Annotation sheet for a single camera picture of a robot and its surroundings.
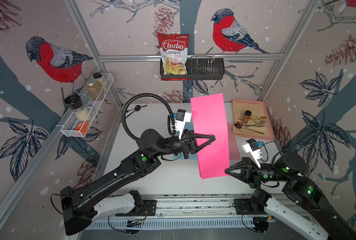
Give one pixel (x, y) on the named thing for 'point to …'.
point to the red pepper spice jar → (246, 117)
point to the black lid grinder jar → (81, 113)
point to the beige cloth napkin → (250, 118)
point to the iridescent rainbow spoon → (247, 126)
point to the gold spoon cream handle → (261, 118)
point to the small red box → (82, 127)
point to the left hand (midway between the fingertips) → (214, 140)
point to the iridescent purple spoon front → (238, 126)
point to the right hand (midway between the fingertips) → (228, 172)
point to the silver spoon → (262, 122)
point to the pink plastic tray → (270, 128)
